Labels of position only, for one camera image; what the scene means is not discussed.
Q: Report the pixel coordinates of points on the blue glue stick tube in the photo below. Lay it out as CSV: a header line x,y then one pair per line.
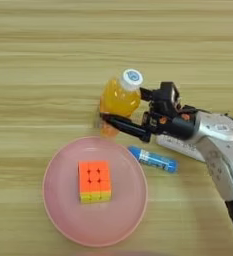
x,y
153,159

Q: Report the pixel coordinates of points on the orange juice bottle white cap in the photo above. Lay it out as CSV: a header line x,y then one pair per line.
x,y
119,98

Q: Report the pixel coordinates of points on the pink round plate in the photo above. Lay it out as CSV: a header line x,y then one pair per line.
x,y
64,213

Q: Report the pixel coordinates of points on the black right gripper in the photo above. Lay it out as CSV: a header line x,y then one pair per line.
x,y
174,126

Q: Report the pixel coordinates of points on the orange and yellow puzzle cube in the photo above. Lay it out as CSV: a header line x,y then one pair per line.
x,y
94,180

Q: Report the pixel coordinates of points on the small black box white label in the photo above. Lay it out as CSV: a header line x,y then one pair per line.
x,y
166,96

